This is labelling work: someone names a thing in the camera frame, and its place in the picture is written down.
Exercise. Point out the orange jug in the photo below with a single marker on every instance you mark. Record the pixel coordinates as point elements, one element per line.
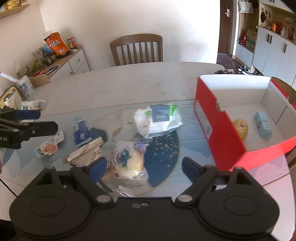
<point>274,26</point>

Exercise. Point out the white plastic bag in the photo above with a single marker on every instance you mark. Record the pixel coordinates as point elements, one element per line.
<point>159,128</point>

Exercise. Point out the clear plastic container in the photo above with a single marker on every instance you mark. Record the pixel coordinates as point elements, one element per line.
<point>29,62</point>

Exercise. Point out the white crumpled packet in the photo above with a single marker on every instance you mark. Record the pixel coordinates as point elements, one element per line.
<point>33,104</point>

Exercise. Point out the blue white small packet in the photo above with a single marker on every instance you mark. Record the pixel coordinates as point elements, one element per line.
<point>80,132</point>

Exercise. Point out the blue round plate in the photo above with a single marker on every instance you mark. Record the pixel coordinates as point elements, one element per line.
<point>52,69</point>

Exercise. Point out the yellow pear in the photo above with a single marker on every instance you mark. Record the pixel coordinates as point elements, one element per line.
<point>241,129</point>

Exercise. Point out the silver foil snack packet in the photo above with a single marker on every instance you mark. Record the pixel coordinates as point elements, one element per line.
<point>83,150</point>

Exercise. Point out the red bag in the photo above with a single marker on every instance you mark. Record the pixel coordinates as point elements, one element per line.
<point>243,39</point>

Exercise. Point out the hanging white bag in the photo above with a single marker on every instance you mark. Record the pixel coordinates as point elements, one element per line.
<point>244,6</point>

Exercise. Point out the orange snack bag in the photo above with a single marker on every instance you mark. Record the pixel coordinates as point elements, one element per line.
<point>56,44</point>

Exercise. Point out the orange print jelly cup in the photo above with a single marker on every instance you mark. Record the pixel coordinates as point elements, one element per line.
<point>48,147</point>

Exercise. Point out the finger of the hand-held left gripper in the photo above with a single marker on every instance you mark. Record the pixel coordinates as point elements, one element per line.
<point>44,129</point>
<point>27,115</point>

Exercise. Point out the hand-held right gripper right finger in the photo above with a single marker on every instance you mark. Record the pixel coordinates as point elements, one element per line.
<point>190,169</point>

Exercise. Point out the grey blue packet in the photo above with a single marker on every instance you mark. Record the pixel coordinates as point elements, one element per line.
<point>160,113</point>

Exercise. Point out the cardboard carton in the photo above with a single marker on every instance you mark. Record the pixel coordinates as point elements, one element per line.
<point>251,39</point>

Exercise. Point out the white paper roll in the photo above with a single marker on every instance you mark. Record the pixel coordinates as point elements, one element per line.
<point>8,76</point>

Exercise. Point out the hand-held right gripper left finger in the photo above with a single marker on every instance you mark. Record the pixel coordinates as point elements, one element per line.
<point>99,168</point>

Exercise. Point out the black white sneakers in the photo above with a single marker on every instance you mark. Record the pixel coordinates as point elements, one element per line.
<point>246,69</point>

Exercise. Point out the white marble pattern desktop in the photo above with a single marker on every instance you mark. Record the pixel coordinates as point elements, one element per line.
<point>138,81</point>

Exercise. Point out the wooden chair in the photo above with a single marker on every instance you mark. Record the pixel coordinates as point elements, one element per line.
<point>136,49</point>
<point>283,87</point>

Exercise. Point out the blueberry print bread packet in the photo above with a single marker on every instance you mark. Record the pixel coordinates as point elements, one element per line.
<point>126,162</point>

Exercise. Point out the red label jar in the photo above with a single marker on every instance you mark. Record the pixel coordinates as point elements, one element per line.
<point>72,42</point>

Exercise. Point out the patterned red rug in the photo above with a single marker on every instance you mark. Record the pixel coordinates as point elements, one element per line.
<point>227,60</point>

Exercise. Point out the red cardboard box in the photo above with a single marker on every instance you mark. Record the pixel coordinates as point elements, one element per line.
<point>209,106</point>

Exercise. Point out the light blue small carton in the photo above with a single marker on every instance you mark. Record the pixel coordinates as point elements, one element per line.
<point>262,125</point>

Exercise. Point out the white blue tissue pack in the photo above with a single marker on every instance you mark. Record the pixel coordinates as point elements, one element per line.
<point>26,87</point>

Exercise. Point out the yellow rimmed white device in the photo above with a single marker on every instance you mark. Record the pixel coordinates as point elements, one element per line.
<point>9,98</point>

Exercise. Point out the wooden wall shelf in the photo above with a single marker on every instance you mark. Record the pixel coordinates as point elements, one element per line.
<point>13,11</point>

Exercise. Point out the brown door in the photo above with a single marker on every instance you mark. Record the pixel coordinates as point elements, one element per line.
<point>225,30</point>

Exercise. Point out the white drawer cabinet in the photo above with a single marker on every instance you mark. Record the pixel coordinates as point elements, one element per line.
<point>76,61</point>

